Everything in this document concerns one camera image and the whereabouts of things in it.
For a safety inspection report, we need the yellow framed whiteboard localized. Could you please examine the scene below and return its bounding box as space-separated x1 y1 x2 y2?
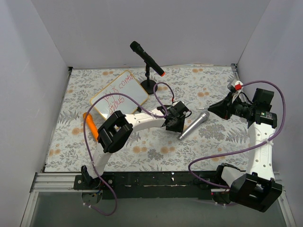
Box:
90 70 149 119

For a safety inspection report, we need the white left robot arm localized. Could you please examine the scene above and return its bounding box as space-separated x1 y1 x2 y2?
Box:
81 101 191 189

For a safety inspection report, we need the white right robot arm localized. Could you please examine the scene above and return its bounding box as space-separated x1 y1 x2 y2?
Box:
208 88 282 212

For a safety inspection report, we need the floral patterned table mat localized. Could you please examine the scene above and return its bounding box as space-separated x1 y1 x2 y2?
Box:
44 66 250 172

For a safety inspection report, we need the silver microphone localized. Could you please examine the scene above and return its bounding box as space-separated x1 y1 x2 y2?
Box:
178 110 210 140

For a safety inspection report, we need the black round microphone stand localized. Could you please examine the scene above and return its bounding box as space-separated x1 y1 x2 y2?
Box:
140 64 158 95

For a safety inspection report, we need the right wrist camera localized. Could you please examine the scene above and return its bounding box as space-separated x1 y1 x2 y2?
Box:
227 79 243 104

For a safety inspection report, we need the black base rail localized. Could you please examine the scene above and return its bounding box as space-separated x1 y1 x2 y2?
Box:
73 170 218 201

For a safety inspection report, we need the black microphone orange ring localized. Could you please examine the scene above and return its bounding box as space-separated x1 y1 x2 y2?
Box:
129 41 166 77

